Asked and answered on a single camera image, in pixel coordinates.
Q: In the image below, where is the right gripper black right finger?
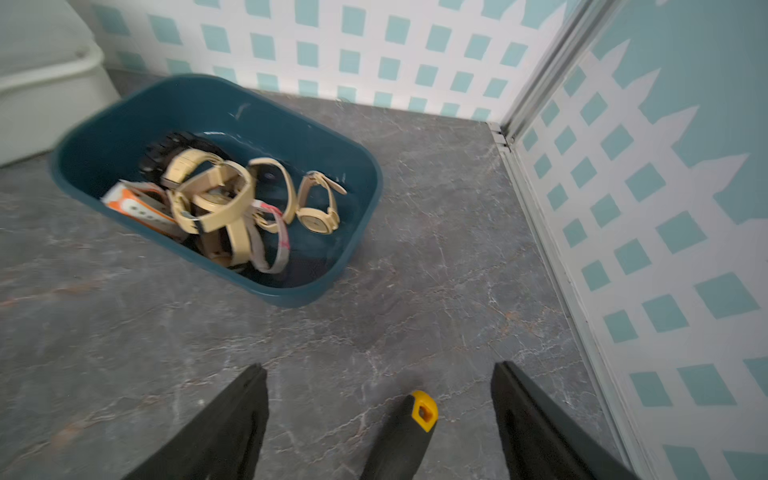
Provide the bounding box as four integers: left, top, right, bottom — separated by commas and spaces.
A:
491, 361, 636, 479

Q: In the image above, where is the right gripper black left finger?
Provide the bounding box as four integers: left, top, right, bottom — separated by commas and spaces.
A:
126, 364, 269, 479

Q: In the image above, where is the grey pink strap watch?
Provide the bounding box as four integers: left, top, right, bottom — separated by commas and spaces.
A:
245, 200, 291, 275

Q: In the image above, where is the beige watch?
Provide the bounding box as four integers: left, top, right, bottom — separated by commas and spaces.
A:
247, 157, 298, 234
296, 171, 347, 235
192, 206, 252, 269

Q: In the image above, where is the beige watch lowest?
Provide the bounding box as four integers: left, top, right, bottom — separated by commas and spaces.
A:
161, 149, 255, 235

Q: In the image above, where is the white orange watch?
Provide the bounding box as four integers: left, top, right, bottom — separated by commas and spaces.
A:
101, 180, 188, 242

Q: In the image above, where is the black watch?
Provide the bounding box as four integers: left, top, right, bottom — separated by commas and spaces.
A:
139, 131, 232, 184

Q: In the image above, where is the dark teal storage bin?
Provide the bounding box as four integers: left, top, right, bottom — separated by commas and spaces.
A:
50, 74, 383, 308

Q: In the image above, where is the white translucent lidded toolbox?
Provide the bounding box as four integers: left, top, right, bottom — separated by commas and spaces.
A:
1, 1, 120, 166

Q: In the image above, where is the yellow handled screwdriver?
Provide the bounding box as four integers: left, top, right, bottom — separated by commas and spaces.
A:
361, 390, 439, 480

